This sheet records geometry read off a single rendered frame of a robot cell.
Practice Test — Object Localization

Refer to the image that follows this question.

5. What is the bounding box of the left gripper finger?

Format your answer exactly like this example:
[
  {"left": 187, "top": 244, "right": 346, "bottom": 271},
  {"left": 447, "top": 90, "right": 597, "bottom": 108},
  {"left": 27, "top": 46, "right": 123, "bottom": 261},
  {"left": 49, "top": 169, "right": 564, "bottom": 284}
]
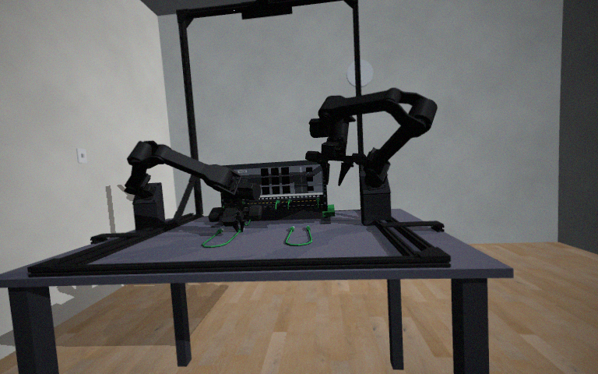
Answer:
[
  {"left": 338, "top": 163, "right": 354, "bottom": 186},
  {"left": 317, "top": 161, "right": 330, "bottom": 185}
]

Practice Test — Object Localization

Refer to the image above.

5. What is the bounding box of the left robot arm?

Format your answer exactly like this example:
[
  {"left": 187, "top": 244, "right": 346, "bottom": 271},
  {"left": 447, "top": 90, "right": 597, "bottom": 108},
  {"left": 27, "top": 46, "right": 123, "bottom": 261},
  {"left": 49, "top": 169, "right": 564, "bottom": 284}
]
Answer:
[{"left": 309, "top": 88, "right": 438, "bottom": 190}]

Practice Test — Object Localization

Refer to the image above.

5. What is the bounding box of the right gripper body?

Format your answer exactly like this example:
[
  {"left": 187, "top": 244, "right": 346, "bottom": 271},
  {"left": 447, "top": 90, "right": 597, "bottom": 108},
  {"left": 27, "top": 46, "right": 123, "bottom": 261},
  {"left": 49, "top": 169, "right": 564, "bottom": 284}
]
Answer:
[{"left": 209, "top": 198, "right": 262, "bottom": 222}]

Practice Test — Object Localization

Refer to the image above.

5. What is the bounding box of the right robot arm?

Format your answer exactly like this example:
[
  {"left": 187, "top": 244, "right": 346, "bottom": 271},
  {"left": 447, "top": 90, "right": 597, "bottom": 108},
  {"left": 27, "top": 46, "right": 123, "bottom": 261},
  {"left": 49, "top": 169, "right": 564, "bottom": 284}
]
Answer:
[{"left": 124, "top": 140, "right": 261, "bottom": 227}]

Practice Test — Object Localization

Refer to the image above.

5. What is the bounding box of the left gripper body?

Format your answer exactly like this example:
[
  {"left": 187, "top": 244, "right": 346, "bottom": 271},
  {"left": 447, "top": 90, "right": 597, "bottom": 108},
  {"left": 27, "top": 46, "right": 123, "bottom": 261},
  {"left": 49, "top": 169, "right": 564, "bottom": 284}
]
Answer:
[{"left": 305, "top": 134, "right": 368, "bottom": 165}]

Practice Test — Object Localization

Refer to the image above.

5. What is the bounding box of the black metal rack frame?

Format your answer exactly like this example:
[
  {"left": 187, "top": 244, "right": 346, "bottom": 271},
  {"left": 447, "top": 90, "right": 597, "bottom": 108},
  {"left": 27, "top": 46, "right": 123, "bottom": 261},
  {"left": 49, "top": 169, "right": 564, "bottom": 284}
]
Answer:
[{"left": 220, "top": 161, "right": 328, "bottom": 211}]

